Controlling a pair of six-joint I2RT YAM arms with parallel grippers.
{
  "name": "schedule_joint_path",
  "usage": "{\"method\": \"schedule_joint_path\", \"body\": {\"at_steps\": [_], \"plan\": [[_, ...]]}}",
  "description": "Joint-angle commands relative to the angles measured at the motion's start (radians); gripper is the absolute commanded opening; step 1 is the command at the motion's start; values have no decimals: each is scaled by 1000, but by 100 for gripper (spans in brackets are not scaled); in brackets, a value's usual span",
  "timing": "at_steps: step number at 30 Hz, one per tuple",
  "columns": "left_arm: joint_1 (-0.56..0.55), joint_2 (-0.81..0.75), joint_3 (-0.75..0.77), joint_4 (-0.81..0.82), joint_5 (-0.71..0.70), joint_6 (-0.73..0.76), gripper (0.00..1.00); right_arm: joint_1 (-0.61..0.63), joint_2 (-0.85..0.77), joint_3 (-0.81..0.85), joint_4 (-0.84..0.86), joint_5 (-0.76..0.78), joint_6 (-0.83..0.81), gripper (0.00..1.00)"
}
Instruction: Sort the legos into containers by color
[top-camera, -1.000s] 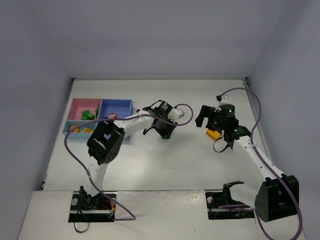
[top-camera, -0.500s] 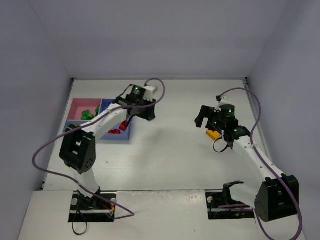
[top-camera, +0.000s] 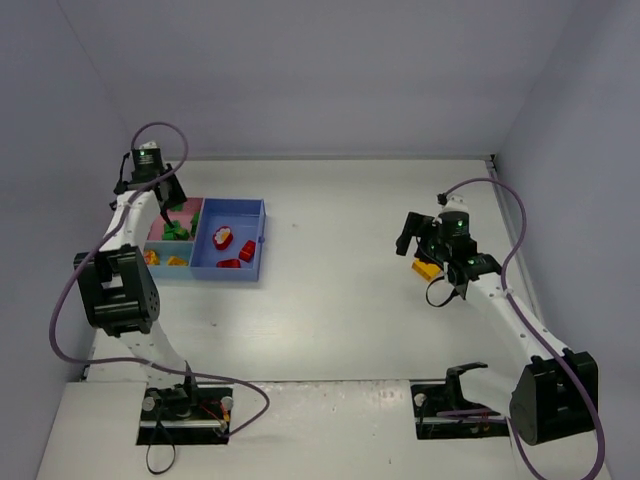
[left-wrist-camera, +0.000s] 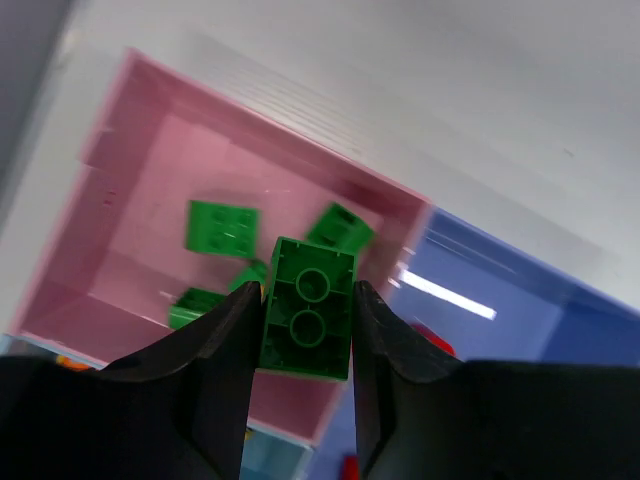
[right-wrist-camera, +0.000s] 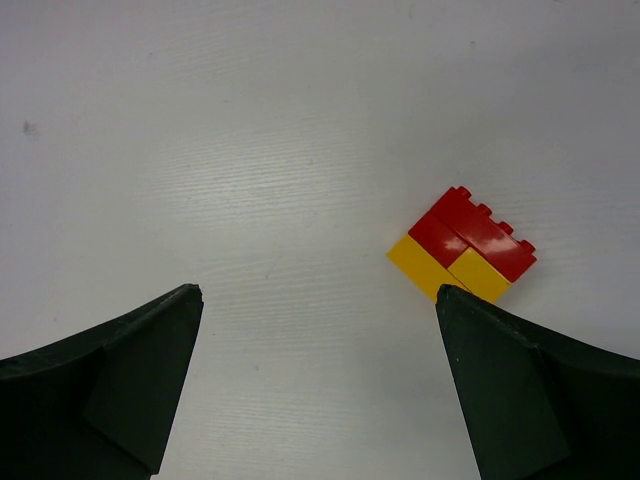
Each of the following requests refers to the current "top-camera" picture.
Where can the red flower printed lego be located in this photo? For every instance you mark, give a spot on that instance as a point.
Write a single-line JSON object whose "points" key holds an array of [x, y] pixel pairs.
{"points": [[222, 238]]}

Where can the purple-blue large container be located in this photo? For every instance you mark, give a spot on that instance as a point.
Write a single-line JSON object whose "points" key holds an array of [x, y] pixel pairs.
{"points": [[247, 219]]}

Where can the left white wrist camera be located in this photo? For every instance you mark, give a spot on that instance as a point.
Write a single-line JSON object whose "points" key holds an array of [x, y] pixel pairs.
{"points": [[151, 145]]}

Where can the green half-round lego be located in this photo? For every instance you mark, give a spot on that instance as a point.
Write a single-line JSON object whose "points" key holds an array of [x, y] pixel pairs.
{"points": [[171, 231]]}

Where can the yellow round printed lego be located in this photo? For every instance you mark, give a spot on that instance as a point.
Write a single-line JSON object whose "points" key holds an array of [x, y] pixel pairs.
{"points": [[151, 257]]}

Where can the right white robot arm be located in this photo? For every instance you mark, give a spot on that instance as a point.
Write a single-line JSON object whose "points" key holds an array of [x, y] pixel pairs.
{"points": [[546, 397]]}

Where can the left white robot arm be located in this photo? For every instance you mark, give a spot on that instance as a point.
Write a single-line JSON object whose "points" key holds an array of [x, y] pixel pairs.
{"points": [[118, 292]]}

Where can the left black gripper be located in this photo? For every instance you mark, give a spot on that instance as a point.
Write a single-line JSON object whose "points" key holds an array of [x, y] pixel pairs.
{"points": [[168, 189]]}

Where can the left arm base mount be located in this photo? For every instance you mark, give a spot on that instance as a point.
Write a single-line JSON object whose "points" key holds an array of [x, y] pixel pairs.
{"points": [[191, 415]]}

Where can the yellow L-shaped lego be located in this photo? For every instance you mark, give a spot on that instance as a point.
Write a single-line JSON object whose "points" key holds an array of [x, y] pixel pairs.
{"points": [[427, 271]]}

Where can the yellow small lego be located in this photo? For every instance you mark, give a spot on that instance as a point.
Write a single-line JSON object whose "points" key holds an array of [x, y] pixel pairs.
{"points": [[176, 261]]}

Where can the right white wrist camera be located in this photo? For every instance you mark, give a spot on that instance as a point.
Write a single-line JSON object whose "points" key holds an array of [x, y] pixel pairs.
{"points": [[452, 203]]}

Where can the green wedge lego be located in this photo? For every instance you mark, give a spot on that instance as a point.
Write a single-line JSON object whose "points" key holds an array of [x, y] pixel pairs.
{"points": [[194, 223]]}

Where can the red half-round lego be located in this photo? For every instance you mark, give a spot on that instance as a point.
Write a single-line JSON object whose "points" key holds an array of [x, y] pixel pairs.
{"points": [[233, 263]]}

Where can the small green lego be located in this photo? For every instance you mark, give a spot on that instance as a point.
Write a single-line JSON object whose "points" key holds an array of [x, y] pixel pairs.
{"points": [[181, 234]]}

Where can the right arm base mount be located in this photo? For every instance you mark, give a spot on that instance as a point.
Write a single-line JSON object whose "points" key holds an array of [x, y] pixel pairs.
{"points": [[441, 412]]}

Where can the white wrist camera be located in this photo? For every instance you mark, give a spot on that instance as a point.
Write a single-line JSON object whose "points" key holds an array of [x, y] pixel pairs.
{"points": [[151, 145], [452, 203]]}

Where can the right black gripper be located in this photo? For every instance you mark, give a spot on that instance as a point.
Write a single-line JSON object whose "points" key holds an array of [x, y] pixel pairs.
{"points": [[417, 232]]}

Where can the red brick lego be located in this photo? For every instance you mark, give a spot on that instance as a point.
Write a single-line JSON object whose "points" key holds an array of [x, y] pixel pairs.
{"points": [[247, 252]]}

